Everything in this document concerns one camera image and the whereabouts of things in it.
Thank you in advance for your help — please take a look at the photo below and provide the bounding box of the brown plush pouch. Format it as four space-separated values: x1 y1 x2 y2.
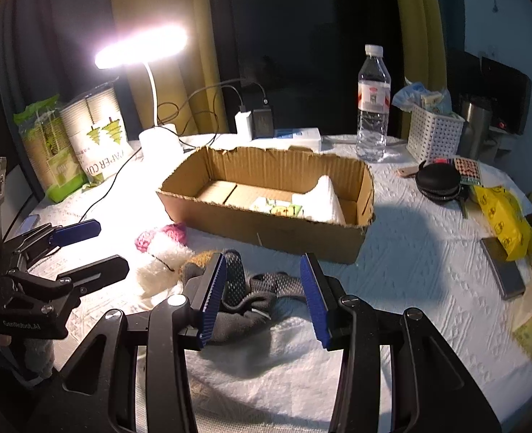
179 252 217 283

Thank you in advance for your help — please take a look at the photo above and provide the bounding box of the green patterned packet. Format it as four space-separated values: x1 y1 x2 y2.
250 198 303 217

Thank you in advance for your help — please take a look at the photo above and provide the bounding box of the yellow plastic packet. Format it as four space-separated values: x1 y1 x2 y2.
471 185 532 262

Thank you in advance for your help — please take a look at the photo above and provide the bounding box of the black charger cable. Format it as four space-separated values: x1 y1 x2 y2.
176 79 269 136

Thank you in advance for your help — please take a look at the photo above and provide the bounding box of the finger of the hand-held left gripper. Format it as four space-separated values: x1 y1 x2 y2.
6 255 130 301
4 219 102 258

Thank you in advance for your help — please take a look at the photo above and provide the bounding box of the green paper cup pack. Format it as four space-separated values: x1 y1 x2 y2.
13 95 91 204

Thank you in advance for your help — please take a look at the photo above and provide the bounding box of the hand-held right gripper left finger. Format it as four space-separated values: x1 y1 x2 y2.
29 252 228 433

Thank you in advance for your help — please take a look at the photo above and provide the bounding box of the white charger plug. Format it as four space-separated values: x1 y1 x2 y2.
234 106 253 140

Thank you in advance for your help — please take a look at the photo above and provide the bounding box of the white folded towel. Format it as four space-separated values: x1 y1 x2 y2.
293 175 347 225

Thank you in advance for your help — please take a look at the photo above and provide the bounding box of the white textured tablecloth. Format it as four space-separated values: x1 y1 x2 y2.
4 133 532 433

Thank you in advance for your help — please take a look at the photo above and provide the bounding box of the black charger plug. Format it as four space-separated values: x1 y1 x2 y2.
252 107 276 140

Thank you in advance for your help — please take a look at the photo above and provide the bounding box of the yellow curtain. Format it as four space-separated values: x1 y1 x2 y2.
108 0 231 136
390 0 449 91

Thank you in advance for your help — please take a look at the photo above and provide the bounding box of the white blue power strip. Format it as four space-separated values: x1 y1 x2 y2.
272 127 323 150

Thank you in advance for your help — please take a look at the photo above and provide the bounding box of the pink plush pouch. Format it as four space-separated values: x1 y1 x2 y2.
135 223 188 255

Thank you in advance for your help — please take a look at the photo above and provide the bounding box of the black round zip case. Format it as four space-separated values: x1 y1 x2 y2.
416 159 465 201

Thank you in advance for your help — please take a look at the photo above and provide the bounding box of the cardboard box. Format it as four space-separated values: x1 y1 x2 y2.
156 144 376 266

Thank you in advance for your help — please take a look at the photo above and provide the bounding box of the grey sock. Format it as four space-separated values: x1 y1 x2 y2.
216 250 312 344

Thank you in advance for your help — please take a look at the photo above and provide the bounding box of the blue white plastic bag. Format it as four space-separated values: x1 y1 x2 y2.
391 79 429 111

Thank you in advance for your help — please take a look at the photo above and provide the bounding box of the black appliance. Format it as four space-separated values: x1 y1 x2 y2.
462 52 532 136

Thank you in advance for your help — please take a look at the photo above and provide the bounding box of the white fluffy plush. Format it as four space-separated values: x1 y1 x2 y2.
135 235 197 298

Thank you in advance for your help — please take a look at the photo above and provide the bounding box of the stainless steel cup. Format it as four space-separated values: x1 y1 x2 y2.
455 97 494 158

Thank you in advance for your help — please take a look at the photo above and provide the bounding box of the white paper cup pack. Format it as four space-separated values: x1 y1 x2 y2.
60 83 125 185

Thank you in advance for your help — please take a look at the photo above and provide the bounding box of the black lamp cable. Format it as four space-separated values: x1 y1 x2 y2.
79 144 143 222

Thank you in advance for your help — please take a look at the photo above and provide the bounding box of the white desk lamp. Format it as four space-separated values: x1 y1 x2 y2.
93 25 190 158

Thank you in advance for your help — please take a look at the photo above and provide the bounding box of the dark slab phone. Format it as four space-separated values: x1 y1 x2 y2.
479 236 527 301

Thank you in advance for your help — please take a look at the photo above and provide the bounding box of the clear plastic water bottle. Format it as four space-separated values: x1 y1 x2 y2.
355 44 392 163

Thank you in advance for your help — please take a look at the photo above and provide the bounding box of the white plastic basket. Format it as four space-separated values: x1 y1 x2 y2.
406 101 467 165

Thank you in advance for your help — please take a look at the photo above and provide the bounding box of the dark grey curtain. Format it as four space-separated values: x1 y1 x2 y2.
0 0 127 100

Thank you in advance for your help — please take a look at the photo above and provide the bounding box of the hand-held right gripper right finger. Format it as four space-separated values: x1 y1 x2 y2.
300 253 503 433

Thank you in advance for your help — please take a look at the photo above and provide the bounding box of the battery blister pack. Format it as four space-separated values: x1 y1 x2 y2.
433 157 483 187

